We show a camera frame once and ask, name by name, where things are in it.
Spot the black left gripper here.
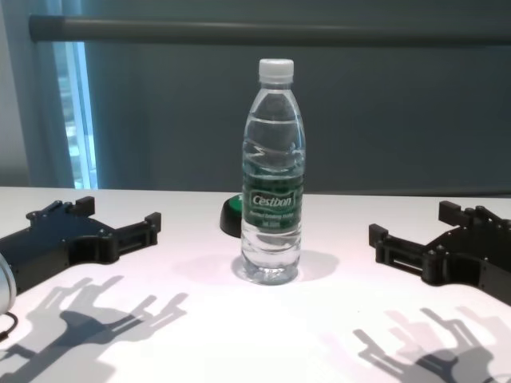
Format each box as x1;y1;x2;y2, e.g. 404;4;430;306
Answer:
0;195;163;295

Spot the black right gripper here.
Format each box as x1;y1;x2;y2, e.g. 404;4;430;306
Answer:
368;199;511;308

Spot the clear Cestbon water bottle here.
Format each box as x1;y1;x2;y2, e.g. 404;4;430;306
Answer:
239;58;307;286

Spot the narrow bright window strip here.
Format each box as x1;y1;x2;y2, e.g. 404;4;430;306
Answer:
53;41;99;190

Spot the green YES button black base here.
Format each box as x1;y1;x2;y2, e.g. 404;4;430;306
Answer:
219;194;245;239

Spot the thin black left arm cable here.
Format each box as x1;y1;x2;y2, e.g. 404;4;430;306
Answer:
0;313;19;341

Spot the grey horizontal rail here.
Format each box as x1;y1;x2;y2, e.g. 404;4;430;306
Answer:
28;14;511;46

